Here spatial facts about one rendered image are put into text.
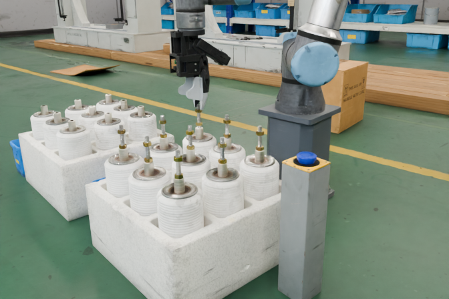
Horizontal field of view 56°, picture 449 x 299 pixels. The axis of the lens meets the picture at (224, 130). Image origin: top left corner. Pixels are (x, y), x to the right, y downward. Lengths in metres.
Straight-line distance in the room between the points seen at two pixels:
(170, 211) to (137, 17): 3.52
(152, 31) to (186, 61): 3.30
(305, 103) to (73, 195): 0.73
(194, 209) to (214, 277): 0.16
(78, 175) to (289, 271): 0.68
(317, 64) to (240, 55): 2.21
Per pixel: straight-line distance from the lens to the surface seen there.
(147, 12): 4.35
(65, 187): 1.31
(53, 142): 1.43
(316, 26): 1.10
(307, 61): 1.08
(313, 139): 1.26
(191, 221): 0.87
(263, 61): 3.14
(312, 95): 1.25
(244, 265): 1.00
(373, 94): 2.67
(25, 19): 7.65
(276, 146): 1.30
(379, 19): 5.55
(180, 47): 1.11
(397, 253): 1.21
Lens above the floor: 0.64
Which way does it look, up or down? 18 degrees down
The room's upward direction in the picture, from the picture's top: 1 degrees counter-clockwise
